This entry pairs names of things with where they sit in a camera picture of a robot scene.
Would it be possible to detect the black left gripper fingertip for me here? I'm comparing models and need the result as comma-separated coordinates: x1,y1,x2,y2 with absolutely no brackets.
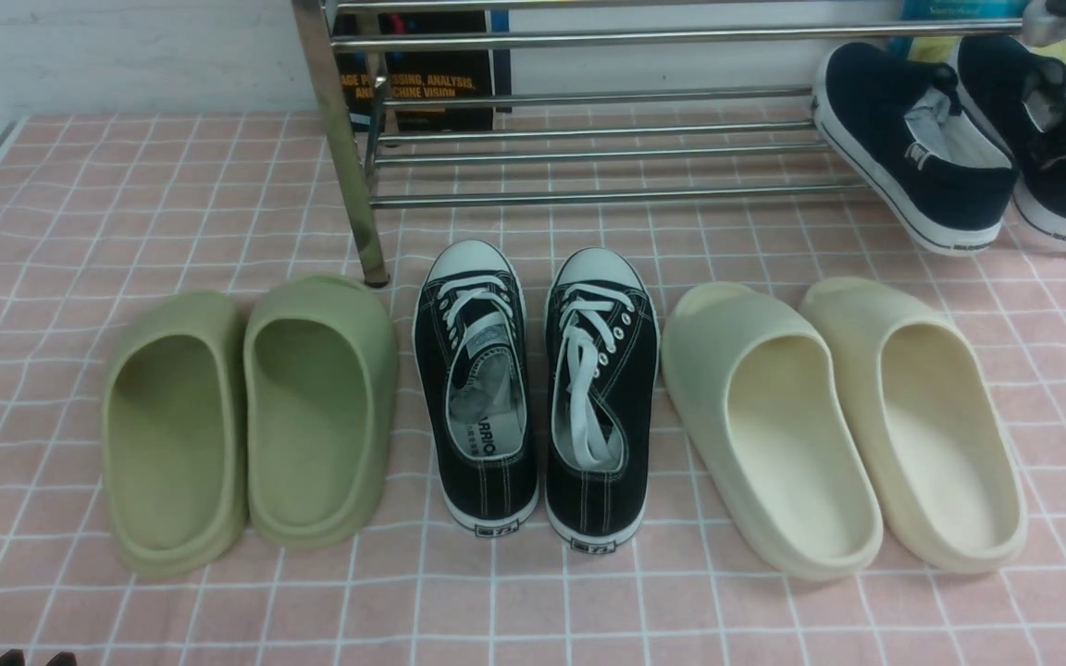
45,652,77,666
0,650,26,666

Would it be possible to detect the navy slip-on shoe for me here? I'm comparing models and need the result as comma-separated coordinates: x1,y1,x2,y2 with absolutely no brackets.
812,43,1019,256
948,35,1066,245

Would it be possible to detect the steel shoe rack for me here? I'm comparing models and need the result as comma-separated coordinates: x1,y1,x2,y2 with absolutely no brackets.
291,1,1066,287

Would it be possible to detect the left green foam slipper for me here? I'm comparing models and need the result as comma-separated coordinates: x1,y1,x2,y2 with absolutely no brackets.
101,291,248,578

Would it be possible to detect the green foam slipper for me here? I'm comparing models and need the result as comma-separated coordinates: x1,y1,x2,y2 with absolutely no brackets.
101,291,248,578
242,274,401,549

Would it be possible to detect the right cream foam slipper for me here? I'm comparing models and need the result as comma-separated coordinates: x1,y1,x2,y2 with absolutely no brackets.
800,277,1028,574

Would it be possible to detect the cream foam slipper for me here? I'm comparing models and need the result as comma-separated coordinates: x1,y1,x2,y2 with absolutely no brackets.
800,277,1028,574
661,282,883,581

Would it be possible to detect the right green foam slipper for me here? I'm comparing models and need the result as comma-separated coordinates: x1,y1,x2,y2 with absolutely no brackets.
242,274,401,549

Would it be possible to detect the left cream foam slipper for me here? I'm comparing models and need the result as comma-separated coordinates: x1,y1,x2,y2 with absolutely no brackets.
661,282,883,581

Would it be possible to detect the pink checkered tablecloth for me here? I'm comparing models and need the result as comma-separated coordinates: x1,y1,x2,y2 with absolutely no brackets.
0,111,1066,665

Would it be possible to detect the left black canvas sneaker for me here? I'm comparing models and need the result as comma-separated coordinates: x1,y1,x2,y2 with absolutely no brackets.
411,240,539,538

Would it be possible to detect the black canvas sneaker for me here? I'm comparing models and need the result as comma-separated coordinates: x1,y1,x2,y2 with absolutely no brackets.
411,240,539,538
544,246,660,555

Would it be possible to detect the right black canvas sneaker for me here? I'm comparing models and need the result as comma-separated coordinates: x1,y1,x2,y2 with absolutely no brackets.
544,246,660,555

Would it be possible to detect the black image processing book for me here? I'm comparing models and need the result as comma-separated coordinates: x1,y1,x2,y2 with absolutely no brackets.
337,11,513,132

